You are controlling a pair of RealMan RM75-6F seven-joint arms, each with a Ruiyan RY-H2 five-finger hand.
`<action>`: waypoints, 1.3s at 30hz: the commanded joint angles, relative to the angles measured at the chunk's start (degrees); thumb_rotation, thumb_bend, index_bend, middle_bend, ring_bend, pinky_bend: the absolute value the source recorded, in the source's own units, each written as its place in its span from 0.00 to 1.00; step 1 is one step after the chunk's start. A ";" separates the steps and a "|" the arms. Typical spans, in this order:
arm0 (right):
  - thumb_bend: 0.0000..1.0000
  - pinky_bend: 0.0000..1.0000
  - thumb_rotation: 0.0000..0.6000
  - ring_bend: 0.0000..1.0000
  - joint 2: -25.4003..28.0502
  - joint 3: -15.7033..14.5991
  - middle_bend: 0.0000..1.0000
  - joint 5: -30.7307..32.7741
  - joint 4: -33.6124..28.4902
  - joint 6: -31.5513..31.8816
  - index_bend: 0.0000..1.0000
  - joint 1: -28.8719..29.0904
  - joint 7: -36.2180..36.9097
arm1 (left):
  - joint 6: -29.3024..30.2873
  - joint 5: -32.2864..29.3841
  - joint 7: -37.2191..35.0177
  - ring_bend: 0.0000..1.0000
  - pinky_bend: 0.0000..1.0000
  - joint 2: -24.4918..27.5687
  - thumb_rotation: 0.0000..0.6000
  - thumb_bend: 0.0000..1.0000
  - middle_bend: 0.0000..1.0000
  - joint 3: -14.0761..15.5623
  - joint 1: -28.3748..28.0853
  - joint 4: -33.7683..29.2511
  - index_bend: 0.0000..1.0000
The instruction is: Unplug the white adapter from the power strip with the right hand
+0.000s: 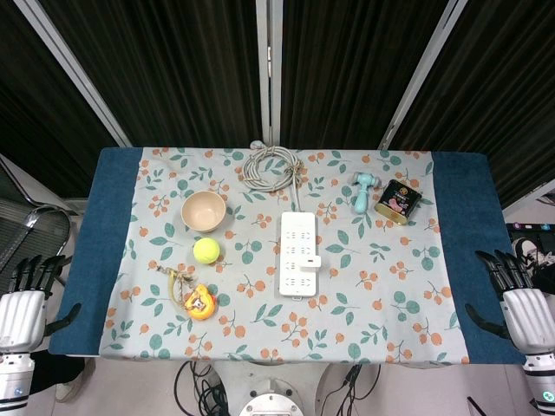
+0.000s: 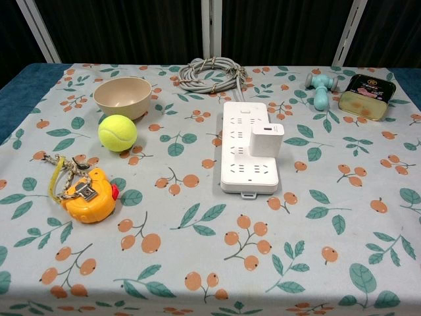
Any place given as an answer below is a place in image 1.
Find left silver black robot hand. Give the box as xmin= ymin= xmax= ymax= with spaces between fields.
xmin=0 ymin=254 xmax=82 ymax=354

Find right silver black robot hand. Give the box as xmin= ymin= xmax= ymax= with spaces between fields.
xmin=464 ymin=250 xmax=555 ymax=356

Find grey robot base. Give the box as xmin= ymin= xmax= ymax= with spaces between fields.
xmin=238 ymin=377 xmax=305 ymax=416

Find white power strip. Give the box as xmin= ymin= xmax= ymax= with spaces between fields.
xmin=278 ymin=211 xmax=320 ymax=298

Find black and white sneaker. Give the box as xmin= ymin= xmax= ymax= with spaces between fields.
xmin=513 ymin=237 xmax=555 ymax=285

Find white sneaker with dark sole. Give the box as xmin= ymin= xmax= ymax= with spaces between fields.
xmin=55 ymin=358 xmax=97 ymax=404

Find black mesh office chair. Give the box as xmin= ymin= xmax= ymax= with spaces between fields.
xmin=0 ymin=154 xmax=82 ymax=290

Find black lit electronic device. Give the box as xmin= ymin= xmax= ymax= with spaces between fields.
xmin=506 ymin=221 xmax=555 ymax=232

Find blue table cloth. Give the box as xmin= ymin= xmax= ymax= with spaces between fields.
xmin=48 ymin=146 xmax=528 ymax=365

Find black tin can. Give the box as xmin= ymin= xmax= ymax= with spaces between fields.
xmin=374 ymin=179 xmax=423 ymax=226

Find black curtain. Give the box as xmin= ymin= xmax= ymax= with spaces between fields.
xmin=280 ymin=0 xmax=448 ymax=151
xmin=388 ymin=0 xmax=555 ymax=210
xmin=38 ymin=0 xmax=264 ymax=148
xmin=0 ymin=0 xmax=119 ymax=198

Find yellow tennis ball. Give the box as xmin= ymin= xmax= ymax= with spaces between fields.
xmin=193 ymin=237 xmax=221 ymax=265

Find teal toy hammer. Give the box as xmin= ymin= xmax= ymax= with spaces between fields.
xmin=349 ymin=171 xmax=382 ymax=215

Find beige bowl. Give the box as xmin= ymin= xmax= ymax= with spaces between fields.
xmin=180 ymin=191 xmax=227 ymax=234

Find floral tablecloth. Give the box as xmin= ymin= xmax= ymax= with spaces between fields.
xmin=98 ymin=146 xmax=472 ymax=364

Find orange tape measure with strap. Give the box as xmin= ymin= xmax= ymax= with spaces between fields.
xmin=156 ymin=264 xmax=218 ymax=322

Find black floor cables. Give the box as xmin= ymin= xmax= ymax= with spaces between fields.
xmin=334 ymin=363 xmax=382 ymax=416
xmin=173 ymin=361 xmax=231 ymax=416

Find white metal frame post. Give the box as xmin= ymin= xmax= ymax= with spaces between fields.
xmin=12 ymin=0 xmax=134 ymax=148
xmin=255 ymin=0 xmax=283 ymax=149
xmin=376 ymin=0 xmax=472 ymax=151

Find grey cable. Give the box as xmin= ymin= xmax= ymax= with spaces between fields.
xmin=241 ymin=139 xmax=305 ymax=213

